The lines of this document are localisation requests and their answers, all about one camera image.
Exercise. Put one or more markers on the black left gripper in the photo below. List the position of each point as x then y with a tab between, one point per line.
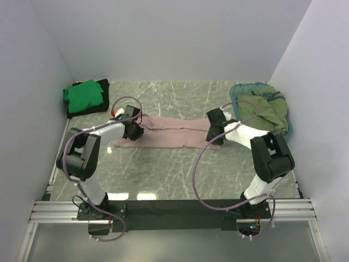
139	132

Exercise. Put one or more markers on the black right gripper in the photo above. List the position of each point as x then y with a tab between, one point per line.
209	137

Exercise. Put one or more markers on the pink tank top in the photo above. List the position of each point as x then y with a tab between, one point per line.
167	132

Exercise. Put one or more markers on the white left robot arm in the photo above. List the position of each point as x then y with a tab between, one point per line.
78	157

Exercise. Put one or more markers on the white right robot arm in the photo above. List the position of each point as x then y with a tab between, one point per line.
271	156

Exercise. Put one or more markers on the black folded tank top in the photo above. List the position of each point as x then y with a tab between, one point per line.
104	83

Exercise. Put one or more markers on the olive green tank top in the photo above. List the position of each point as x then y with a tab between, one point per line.
270	107

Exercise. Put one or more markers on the green folded tank top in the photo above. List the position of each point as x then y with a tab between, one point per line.
83	96

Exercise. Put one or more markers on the teal plastic basket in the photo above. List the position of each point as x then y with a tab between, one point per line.
245	88

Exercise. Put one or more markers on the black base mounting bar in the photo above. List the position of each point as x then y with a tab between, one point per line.
182	214

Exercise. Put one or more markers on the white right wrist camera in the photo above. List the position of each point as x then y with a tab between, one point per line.
228	113

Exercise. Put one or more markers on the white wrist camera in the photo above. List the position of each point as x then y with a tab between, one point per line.
228	113
119	112

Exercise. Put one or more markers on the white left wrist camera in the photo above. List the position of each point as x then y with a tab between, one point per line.
119	112

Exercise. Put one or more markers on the aluminium rail frame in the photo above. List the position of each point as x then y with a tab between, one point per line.
216	179

